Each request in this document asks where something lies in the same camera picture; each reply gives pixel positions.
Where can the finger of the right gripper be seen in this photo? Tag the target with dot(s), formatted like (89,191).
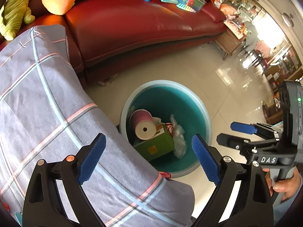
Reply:
(246,128)
(235,142)

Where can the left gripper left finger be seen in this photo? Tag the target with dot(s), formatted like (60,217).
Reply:
(43,205)

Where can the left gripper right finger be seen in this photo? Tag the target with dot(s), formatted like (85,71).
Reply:
(253,205)

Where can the clear plastic bag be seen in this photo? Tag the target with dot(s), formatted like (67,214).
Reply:
(180,146)

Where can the green cardboard box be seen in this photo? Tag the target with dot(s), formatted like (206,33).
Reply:
(161,144)

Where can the pink paper cup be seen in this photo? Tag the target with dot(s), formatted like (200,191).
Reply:
(143,125)

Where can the red cola can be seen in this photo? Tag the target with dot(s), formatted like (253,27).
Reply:
(169,128)

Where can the green white carton box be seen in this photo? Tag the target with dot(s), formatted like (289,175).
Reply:
(158,123)

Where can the person's right hand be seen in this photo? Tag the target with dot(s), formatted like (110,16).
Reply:
(287,186)

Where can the purple plaid tablecloth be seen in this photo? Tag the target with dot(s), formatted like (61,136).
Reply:
(46,114)

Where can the wooden side table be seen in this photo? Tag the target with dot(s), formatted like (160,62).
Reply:
(230,40)

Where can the dark red leather sofa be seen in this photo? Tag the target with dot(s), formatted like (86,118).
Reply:
(106,37)

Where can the green dinosaur plush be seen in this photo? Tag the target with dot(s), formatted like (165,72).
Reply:
(13,14)

